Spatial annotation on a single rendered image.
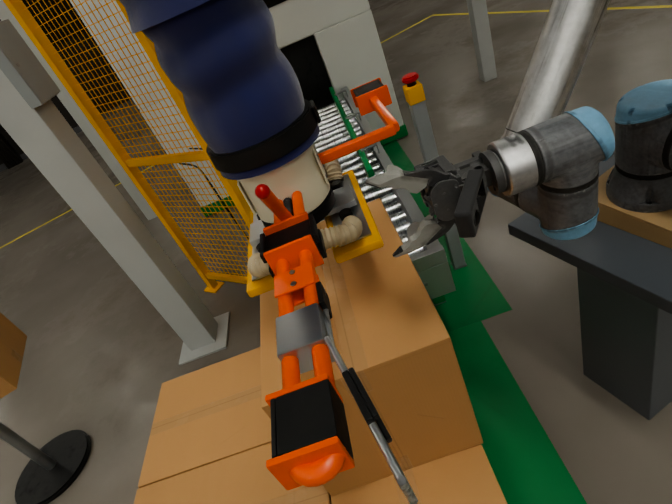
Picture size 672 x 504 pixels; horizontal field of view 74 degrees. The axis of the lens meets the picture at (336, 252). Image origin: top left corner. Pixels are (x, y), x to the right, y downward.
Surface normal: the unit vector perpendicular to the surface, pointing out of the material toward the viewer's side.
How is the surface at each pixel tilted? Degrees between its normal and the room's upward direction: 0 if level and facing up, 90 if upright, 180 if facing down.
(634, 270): 0
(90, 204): 90
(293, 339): 0
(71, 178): 90
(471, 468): 0
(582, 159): 93
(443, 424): 90
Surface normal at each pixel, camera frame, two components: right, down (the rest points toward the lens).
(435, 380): 0.15, 0.55
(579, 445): -0.35, -0.75
